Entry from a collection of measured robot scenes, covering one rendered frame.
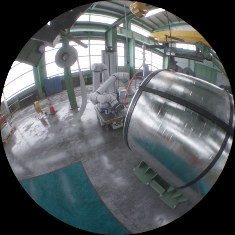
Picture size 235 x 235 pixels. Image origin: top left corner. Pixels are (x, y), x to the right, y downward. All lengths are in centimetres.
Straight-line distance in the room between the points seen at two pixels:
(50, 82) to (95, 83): 877
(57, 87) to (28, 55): 942
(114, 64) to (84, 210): 256
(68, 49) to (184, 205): 213
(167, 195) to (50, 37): 189
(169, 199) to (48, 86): 1063
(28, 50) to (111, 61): 163
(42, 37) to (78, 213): 171
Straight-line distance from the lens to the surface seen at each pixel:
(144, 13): 115
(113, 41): 436
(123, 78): 126
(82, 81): 62
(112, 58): 188
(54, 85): 987
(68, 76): 347
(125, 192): 131
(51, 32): 57
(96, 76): 137
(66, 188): 154
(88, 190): 138
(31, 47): 49
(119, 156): 152
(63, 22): 57
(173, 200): 150
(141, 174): 138
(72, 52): 59
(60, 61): 61
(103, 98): 82
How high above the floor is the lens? 131
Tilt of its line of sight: 32 degrees down
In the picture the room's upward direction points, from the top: 2 degrees counter-clockwise
